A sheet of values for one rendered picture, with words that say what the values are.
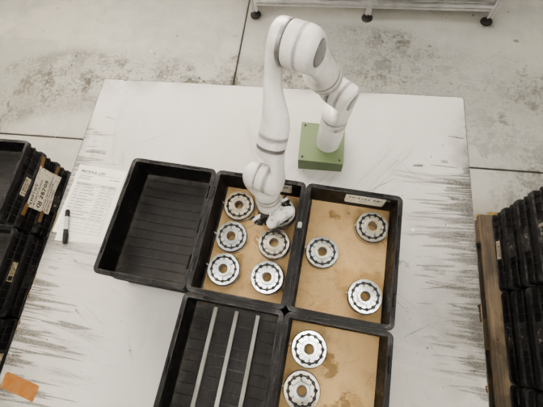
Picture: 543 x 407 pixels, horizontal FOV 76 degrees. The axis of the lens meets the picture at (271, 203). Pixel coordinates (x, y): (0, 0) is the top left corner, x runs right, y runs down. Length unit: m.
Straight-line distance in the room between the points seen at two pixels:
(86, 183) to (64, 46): 1.87
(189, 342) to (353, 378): 0.50
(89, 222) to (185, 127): 0.55
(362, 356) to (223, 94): 1.17
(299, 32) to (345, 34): 2.13
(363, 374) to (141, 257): 0.78
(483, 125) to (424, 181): 1.20
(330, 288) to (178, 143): 0.87
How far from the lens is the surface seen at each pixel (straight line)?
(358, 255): 1.16
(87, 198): 1.58
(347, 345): 1.13
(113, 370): 1.40
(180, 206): 1.26
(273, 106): 0.76
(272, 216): 0.98
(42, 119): 2.97
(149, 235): 1.27
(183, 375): 1.18
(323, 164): 1.34
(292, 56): 0.71
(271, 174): 0.81
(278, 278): 1.10
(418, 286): 1.32
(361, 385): 1.14
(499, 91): 2.79
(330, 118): 1.18
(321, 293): 1.13
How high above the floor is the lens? 1.95
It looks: 69 degrees down
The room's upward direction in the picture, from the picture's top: 11 degrees counter-clockwise
